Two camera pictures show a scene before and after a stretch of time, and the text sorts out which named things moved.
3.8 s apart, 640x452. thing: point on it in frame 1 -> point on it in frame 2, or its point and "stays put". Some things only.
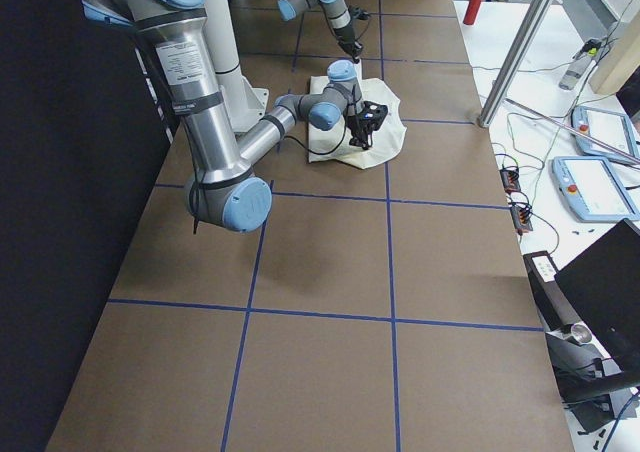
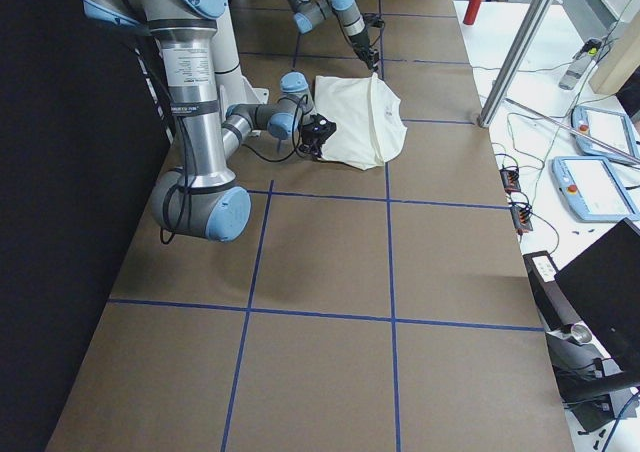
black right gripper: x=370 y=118 -> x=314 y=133
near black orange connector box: x=521 y=219 stays put
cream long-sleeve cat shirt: x=334 y=144 stays put
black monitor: x=602 y=286 stays put
